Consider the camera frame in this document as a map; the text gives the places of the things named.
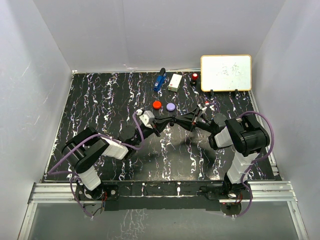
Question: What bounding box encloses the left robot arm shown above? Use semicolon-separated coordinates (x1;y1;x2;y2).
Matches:
61;111;175;200

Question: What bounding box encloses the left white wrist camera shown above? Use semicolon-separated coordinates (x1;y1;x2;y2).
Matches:
136;109;155;129

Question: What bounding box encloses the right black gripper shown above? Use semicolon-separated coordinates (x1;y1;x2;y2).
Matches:
174;107;216;134

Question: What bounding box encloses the orange earbud charging case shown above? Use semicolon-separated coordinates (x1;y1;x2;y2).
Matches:
152;100;162;110

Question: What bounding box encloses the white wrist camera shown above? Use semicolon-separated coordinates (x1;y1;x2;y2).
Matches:
197;101;210;115
136;109;155;129

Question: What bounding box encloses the red emergency stop button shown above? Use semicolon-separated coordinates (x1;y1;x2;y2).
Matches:
190;73;199;86

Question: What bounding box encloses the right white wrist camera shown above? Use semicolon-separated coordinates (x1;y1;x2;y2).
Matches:
197;101;210;115

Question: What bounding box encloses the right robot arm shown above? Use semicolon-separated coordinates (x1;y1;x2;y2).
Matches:
172;109;273;199

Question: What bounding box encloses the white rectangular box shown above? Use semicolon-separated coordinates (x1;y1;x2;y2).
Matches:
167;73;182;92

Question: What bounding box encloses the blue black stapler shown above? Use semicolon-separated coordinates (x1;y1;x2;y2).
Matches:
153;67;167;92

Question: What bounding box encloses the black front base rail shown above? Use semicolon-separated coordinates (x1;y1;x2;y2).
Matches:
75;180;250;212

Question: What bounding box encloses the white whiteboard wooden frame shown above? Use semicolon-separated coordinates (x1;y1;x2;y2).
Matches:
200;54;252;92

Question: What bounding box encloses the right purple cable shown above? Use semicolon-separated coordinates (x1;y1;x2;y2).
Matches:
206;101;275;221

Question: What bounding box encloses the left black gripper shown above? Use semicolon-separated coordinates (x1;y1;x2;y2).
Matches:
131;116;172;147

